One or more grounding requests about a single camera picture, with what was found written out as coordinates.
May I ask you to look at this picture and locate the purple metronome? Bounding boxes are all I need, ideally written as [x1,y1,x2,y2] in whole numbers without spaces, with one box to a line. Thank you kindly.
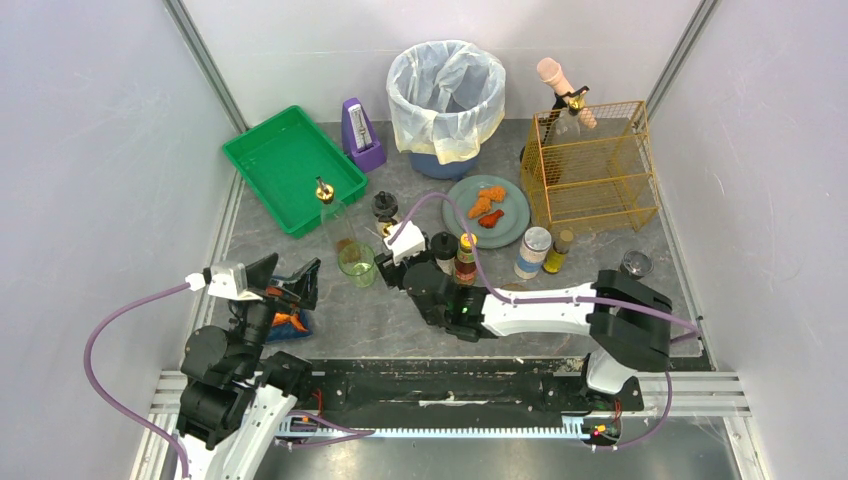
[341,97,387,173]

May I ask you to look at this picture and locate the white blue canister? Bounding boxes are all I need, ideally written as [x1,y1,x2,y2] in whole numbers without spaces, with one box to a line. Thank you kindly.
[514,226,553,279]

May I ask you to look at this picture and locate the green plastic tray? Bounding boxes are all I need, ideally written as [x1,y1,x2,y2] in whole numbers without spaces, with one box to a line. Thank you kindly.
[222,105,368,238]

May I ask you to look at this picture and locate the white plastic bin liner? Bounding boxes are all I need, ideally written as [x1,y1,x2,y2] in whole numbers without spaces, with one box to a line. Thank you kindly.
[386,40,506,165]

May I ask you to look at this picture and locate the red sauce bottle yellow cap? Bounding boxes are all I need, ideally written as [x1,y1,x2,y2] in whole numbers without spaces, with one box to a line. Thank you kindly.
[453,233,477,286]

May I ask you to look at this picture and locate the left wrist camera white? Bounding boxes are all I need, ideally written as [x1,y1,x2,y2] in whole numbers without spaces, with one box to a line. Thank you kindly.
[185,261,262,302]

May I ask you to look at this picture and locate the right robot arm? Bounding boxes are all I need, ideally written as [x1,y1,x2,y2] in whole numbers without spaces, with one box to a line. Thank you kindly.
[375,253,672,395]

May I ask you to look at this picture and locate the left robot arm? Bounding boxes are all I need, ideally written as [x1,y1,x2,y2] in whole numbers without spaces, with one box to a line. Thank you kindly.
[175,253,321,479]

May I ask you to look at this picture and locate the purple cable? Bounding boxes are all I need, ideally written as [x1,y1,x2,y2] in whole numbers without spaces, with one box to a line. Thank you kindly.
[83,281,197,480]
[390,192,702,452]

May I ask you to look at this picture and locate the black microphone stand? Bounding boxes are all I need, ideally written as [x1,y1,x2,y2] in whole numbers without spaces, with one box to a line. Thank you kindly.
[542,94,568,185]

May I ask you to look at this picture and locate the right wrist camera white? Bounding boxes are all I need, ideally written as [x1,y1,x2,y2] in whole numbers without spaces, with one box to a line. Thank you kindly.
[383,222,426,265]

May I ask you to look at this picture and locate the beige microphone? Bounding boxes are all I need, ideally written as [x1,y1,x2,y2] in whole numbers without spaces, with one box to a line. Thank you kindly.
[536,57,597,129]

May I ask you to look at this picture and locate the amber glass cup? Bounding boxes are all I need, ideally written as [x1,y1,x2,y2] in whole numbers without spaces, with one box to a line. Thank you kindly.
[499,283,528,291]

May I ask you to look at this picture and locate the white cable duct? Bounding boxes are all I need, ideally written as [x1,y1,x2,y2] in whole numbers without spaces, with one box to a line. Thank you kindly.
[274,415,622,444]

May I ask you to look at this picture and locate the blue trash bin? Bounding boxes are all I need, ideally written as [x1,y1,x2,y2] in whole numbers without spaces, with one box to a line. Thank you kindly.
[407,152,479,181]

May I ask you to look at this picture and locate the red fried chicken piece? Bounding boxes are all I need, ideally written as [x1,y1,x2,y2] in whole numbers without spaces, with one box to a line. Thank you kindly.
[478,209,505,229]

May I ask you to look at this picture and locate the glass oil bottle amber residue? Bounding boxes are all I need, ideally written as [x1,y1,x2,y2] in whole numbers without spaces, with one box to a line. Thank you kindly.
[315,176,356,255]

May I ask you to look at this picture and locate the spice jar black lid beans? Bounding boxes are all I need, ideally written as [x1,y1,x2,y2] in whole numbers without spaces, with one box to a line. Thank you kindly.
[430,231,459,276]

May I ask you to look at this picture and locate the blue snack bag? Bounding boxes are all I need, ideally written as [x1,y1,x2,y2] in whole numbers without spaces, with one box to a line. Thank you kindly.
[266,275,317,344]

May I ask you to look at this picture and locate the clear glass oil bottle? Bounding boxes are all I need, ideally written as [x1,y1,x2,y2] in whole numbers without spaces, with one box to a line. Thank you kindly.
[377,216,398,238]

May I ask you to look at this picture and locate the small yellow oil bottle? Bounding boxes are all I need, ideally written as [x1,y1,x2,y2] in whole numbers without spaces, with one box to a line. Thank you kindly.
[542,229,575,274]

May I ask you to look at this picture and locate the grey round plate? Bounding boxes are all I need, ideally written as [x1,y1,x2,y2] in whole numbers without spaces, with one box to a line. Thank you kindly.
[448,175,530,249]

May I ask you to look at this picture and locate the glass oil bottle dark liquid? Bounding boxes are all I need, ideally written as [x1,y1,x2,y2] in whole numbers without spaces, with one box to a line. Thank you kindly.
[547,112,581,174]

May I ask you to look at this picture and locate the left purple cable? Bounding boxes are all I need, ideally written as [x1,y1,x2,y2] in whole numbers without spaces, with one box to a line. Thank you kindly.
[83,281,197,480]

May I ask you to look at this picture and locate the yellow wire basket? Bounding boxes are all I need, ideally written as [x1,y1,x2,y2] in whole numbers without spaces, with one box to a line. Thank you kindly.
[520,101,659,234]

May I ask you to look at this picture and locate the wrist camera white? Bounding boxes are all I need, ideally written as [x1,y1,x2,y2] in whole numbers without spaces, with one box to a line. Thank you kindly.
[383,222,426,265]
[185,261,262,302]

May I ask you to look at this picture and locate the orange fried chicken piece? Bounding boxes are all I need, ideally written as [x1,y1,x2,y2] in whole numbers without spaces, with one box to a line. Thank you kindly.
[467,185,507,219]

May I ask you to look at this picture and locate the spice jar right side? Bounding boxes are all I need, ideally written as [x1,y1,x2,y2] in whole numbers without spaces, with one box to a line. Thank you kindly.
[619,250,654,280]

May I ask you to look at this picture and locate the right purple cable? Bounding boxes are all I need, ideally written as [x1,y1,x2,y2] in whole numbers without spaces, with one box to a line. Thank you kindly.
[390,192,702,452]

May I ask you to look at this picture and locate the green glass cup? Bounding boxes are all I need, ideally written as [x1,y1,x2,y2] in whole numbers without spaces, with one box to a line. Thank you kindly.
[337,242,377,288]

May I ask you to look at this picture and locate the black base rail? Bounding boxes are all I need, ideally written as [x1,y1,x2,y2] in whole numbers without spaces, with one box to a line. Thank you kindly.
[296,357,645,428]

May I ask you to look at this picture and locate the spice jar black lid powder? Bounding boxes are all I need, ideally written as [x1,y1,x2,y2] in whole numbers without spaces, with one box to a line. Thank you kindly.
[371,191,399,225]

